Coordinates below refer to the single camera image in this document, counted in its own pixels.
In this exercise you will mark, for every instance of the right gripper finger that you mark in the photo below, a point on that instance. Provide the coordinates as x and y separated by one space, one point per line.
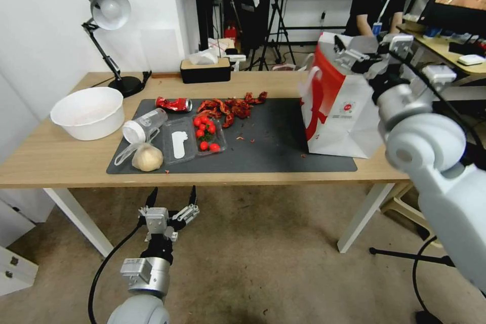
351 58
383 46

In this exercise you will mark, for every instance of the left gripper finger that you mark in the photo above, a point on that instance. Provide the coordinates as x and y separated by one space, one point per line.
153 196
188 214

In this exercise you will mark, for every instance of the white and red delivery bag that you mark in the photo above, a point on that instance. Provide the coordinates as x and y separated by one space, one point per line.
357 126

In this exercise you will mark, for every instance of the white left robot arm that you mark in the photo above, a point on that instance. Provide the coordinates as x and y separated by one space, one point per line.
140 310

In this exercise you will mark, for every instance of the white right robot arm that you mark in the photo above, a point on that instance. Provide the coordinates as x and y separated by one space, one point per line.
448 195

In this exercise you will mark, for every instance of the clear thin plastic bag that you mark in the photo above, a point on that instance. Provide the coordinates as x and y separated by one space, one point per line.
129 148

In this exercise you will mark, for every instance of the clear disposable takeout box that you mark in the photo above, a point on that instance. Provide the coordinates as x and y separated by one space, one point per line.
186 126

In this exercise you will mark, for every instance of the black tissue box wooden lid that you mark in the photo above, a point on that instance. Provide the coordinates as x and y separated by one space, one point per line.
205 73

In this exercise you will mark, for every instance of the pale round bun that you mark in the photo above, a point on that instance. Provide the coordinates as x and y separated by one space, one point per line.
148 157

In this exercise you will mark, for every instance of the wooden side desk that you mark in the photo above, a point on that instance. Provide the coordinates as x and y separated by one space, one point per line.
436 48

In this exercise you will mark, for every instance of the red cherry tomato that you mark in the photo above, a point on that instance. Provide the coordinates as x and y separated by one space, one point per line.
199 133
197 121
203 127
204 145
214 147
205 120
212 123
212 129

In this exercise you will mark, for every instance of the clear cup with white lid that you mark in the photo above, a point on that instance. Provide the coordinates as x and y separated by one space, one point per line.
144 124

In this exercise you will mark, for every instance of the black tripod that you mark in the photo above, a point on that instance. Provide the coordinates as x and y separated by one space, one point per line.
279 24

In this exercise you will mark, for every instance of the small white flat device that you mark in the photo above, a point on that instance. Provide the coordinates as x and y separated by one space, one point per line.
471 60

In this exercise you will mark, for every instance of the crushed red drink can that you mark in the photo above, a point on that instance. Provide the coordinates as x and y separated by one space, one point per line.
172 104

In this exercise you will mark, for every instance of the white round bowl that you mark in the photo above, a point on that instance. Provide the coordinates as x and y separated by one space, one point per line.
87 126

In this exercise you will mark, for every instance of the dried red chili pepper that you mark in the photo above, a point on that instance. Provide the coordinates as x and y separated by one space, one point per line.
248 98
214 105
237 108
261 95
205 113
229 119

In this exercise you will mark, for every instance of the dark grey table mat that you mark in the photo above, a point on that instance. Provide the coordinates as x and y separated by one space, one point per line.
265 149

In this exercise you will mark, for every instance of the light wooden table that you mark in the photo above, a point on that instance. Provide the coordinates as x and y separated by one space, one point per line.
57 157

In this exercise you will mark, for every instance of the beige plastic stool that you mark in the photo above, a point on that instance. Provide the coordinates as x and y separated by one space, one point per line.
402 206

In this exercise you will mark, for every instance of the white drawer cabinet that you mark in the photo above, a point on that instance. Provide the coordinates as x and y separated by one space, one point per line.
19 274

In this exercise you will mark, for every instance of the white tissue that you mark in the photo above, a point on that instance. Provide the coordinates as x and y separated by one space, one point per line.
203 57

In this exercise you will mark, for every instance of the black floor stand base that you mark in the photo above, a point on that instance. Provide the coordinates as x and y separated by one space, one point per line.
410 255

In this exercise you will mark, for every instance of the black desk lamp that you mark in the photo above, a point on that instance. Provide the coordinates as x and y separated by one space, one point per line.
110 9

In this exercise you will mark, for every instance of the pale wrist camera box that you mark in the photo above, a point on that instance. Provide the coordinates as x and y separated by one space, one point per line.
400 45
156 219

